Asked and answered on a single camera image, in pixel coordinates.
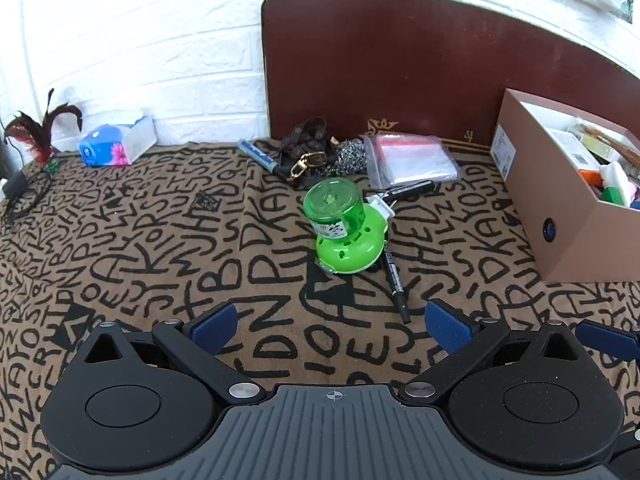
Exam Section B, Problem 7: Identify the steel wool scrubber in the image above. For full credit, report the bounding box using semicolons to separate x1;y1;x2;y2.
325;138;370;177

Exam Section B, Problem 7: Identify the white foam piece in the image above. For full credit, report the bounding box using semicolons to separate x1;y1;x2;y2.
599;162;632;206

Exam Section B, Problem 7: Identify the brown patterned strap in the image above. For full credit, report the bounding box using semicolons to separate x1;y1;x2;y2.
279;117;341;183

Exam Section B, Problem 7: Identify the small white carton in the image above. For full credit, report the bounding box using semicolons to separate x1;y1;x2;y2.
547;127;601;171

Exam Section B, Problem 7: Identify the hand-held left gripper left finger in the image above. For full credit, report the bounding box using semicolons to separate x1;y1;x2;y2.
82;304;267;406

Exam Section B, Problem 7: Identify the blue pen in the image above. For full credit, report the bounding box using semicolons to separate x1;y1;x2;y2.
237;139;277;175

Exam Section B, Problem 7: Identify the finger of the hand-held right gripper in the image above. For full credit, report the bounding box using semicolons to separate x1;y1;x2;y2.
574;319;640;362

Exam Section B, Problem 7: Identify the brown wooden headboard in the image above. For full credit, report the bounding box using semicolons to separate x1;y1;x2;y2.
261;0;640;150

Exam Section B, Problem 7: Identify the black wire loop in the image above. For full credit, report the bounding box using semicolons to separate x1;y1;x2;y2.
5;162;57;221

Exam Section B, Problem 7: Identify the bundle of brown sticks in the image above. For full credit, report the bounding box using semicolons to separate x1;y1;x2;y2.
580;122;640;166

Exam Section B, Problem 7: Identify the clear zip bag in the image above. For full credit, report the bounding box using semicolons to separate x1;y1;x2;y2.
362;133;461;188

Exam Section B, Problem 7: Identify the dark red feather toy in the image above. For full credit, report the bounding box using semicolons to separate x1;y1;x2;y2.
4;88;83;167

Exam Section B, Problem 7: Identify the brown letter printed blanket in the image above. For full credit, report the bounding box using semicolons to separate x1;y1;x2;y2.
0;137;640;480

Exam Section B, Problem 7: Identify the brown cardboard box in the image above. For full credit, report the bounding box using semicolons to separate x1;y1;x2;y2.
490;88;640;283

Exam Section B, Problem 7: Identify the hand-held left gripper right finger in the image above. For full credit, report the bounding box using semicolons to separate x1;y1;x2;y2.
398;299;586;406

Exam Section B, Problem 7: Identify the small black box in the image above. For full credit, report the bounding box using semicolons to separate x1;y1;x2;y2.
1;172;32;198

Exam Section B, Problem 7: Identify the green plastic container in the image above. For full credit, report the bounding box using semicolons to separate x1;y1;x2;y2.
302;177;393;275

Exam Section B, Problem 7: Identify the blue pink tissue pack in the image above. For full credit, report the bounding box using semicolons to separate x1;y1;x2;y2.
77;116;158;167

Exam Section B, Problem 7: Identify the black marker pen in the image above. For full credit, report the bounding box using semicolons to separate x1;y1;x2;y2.
382;240;412;325
364;180;436;201

